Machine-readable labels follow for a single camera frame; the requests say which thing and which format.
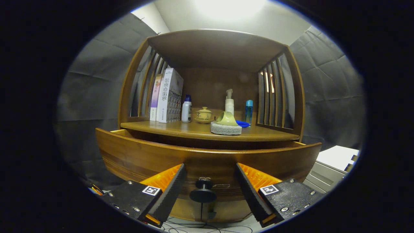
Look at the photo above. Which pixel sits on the black backdrop cloth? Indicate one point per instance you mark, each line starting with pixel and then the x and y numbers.
pixel 93 97

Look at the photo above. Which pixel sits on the white storage unit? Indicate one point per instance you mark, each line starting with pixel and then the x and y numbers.
pixel 336 158

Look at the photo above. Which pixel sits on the green scrub brush grey sponge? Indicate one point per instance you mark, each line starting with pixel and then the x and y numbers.
pixel 226 129

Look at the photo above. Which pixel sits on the blue transparent bottle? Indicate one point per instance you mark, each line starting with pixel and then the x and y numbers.
pixel 248 111

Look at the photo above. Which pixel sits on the white book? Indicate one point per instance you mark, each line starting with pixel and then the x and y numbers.
pixel 166 97

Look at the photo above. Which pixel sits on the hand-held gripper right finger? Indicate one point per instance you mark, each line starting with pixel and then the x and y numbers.
pixel 250 191

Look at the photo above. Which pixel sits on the white pump bottle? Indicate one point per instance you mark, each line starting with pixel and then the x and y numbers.
pixel 229 103

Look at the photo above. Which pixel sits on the blue folded cloth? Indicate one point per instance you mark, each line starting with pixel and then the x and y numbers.
pixel 244 124

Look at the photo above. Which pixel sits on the wooden cabinet door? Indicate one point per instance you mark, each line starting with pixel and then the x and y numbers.
pixel 229 210
pixel 187 212

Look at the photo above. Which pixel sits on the white bottle with blue cap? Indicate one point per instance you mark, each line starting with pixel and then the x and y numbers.
pixel 186 111

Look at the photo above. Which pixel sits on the wooden drawer with black knob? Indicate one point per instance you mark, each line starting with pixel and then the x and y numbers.
pixel 207 158

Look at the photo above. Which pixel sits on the purple book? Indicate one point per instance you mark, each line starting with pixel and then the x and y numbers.
pixel 156 97

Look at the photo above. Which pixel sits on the yellow lidded teacup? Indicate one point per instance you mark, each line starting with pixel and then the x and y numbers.
pixel 203 115

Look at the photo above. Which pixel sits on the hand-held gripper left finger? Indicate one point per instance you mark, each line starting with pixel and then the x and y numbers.
pixel 168 191

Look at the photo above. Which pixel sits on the orange and black tool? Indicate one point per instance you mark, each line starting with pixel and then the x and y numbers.
pixel 96 189

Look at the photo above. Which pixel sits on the wooden countertop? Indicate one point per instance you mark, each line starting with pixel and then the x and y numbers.
pixel 181 127

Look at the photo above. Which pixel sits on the wooden cabinet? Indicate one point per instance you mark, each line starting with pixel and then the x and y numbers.
pixel 216 48

